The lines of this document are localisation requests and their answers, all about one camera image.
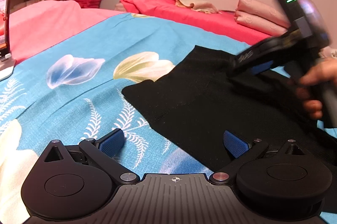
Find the blue floral bed sheet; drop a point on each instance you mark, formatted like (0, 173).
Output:
(73, 91)

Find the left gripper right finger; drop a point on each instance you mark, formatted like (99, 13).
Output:
(243, 151)

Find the black pants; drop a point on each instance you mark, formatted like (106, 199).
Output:
(195, 103)

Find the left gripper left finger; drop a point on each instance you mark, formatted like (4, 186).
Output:
(100, 154)

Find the white phone stand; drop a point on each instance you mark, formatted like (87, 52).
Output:
(7, 65)

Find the pink blanket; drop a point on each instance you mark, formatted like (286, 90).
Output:
(39, 26)

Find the beige crumpled towel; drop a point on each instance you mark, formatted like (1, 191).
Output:
(198, 6)

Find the smartphone on stand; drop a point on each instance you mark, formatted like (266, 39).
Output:
(4, 27)

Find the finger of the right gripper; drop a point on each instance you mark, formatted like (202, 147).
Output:
(261, 68)

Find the lower pink folded quilt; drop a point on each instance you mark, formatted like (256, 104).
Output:
(258, 23)

